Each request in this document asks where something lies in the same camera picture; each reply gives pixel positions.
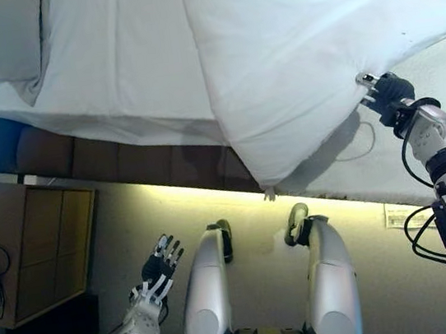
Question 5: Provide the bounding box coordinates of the thin grey cord loop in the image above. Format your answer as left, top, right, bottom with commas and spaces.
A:
332, 118, 379, 163

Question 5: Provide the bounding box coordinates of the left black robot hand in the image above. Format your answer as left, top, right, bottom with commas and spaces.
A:
123, 231, 193, 310

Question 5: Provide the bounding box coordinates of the white duvet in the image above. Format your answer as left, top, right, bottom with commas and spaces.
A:
178, 0, 446, 198

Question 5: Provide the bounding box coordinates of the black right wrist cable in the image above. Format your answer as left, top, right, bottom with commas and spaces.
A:
389, 117, 446, 279

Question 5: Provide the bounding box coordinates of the brown upholstered bed frame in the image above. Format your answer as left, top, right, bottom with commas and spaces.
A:
0, 33, 267, 228

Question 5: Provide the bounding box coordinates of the wooden nightstand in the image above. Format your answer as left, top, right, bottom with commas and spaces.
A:
0, 160, 114, 332

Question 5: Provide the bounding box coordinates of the grey patterned rug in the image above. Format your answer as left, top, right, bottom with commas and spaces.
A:
381, 195, 440, 234

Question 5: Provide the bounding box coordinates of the silver left robot leg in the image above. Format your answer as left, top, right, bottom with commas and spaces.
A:
169, 218, 246, 334

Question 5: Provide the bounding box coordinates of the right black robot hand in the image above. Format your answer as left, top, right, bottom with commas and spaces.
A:
354, 64, 420, 131

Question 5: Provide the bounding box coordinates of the silver robot leg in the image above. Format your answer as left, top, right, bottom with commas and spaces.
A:
169, 218, 246, 334
280, 196, 366, 334

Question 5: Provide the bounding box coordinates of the silver right robot leg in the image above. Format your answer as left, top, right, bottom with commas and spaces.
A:
280, 196, 366, 334

